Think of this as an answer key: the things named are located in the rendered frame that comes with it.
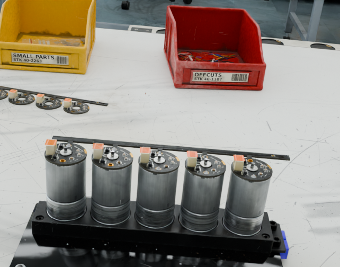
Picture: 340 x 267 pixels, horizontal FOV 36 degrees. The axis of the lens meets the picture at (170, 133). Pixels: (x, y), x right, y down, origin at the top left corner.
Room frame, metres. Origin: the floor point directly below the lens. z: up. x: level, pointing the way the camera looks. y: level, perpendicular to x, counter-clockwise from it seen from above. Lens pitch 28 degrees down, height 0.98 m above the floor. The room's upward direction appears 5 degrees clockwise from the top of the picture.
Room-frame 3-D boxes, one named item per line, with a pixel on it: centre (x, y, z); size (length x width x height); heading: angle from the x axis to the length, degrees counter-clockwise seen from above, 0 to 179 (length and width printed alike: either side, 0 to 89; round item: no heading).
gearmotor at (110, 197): (0.27, 0.03, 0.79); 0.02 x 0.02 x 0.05
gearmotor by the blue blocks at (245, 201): (0.27, -0.05, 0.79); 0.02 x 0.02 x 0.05
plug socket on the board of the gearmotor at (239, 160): (0.27, -0.04, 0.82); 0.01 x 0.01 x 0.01; 1
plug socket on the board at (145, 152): (0.27, 0.01, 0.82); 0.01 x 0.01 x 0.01; 1
